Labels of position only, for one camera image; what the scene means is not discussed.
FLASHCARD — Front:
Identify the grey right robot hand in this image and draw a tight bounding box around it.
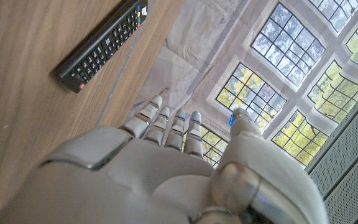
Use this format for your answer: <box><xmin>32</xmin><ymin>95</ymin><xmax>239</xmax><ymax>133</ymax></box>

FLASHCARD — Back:
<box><xmin>0</xmin><ymin>95</ymin><xmax>329</xmax><ymax>224</ymax></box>

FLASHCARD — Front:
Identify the black TV remote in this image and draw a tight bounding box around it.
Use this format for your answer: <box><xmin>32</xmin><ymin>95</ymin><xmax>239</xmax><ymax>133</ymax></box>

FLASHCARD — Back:
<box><xmin>50</xmin><ymin>0</ymin><xmax>149</xmax><ymax>94</ymax></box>

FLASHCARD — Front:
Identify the printed window backdrop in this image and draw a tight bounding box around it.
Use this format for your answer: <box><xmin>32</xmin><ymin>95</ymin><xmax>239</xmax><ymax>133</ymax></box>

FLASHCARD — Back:
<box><xmin>129</xmin><ymin>0</ymin><xmax>358</xmax><ymax>169</ymax></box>

